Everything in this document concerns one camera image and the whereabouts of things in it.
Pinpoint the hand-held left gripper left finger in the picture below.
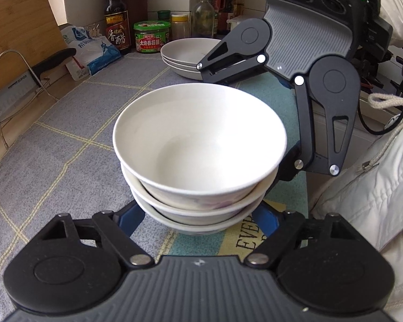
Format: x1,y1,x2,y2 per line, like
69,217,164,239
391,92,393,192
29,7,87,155
37,200,155,269

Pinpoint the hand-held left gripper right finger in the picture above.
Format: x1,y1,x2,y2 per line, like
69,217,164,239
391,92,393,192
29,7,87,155
243,201,353,269

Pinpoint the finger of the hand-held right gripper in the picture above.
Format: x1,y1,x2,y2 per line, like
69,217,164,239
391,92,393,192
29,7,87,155
196,38,267,85
277,75,353,183

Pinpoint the white fruit-print plate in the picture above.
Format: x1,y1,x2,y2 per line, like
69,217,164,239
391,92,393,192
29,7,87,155
160,38,223,68
166,64,204,82
161,54,205,74

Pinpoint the white ceramic bowl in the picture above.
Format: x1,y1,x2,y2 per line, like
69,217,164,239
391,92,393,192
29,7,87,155
112,85,287,212
120,161,280,225
129,184,267,236

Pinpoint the small white container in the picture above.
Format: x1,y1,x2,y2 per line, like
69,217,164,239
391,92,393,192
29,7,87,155
230,18,252,35

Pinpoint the red-capped glass bottle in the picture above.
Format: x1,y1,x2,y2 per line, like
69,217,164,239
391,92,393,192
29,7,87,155
191,0,218,40

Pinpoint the yellow-lidded spice jar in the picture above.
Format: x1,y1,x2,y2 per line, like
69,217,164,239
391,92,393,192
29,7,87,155
171,13,190,40

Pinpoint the green-lidded sauce jar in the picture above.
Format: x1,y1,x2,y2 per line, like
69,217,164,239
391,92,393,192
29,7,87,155
133,20,172,55

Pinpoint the grey checked dish mat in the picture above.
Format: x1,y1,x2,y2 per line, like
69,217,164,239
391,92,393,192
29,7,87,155
0,52,311,309

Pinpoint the dark wooden knife block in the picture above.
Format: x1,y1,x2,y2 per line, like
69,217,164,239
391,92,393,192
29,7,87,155
117,0,149,53

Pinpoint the dark vinegar bottle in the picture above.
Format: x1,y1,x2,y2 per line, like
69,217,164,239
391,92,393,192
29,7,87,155
104,0,131,55

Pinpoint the person's white jacket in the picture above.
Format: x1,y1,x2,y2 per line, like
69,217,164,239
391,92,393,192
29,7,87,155
309,97,403,322

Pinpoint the blue and white salt bag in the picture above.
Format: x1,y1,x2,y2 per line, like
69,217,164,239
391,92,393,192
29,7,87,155
60,24,122,76

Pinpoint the white seasoning bag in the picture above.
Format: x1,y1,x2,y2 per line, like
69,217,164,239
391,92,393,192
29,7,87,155
66,57,89,82

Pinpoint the bamboo cutting board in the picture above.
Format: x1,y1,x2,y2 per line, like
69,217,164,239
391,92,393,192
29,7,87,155
0,0,67,103

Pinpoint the black cable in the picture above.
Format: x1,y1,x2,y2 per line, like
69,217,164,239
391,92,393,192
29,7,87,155
356,97,403,136

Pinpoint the white drawstring cord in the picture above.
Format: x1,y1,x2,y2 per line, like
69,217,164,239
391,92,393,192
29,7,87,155
351,93,403,175

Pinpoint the black-handled chef knife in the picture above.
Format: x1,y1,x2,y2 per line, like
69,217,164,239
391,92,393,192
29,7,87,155
0,47,77,131

